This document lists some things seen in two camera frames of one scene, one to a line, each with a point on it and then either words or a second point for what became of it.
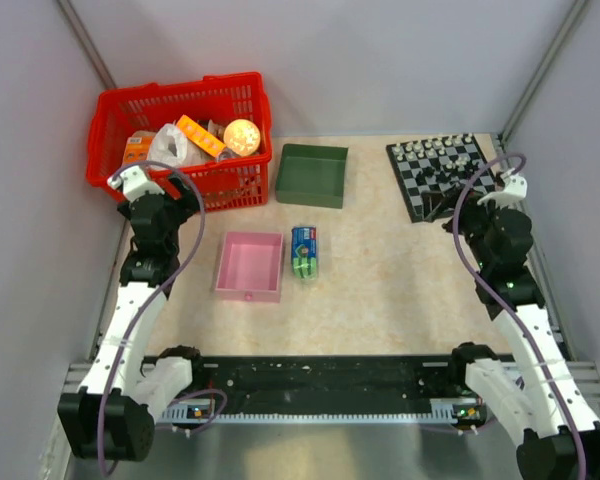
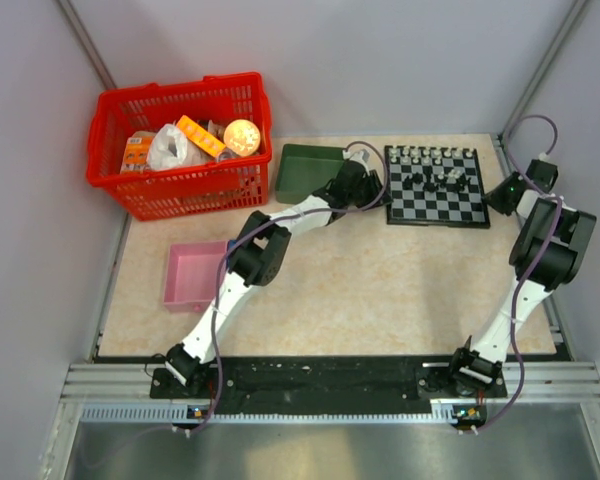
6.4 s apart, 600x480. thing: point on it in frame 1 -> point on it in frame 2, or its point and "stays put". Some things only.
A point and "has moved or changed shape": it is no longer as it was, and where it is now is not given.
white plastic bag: x=170 y=147 stays put
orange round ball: x=242 y=137 stays put
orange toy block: x=200 y=136 stays put
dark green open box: x=312 y=175 stays put
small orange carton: x=138 y=146 stays put
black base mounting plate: x=269 y=382 stays put
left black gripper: x=187 y=205 -> x=371 y=179
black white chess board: x=438 y=164 has moved or changed shape
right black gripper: x=468 y=203 -> x=492 y=198
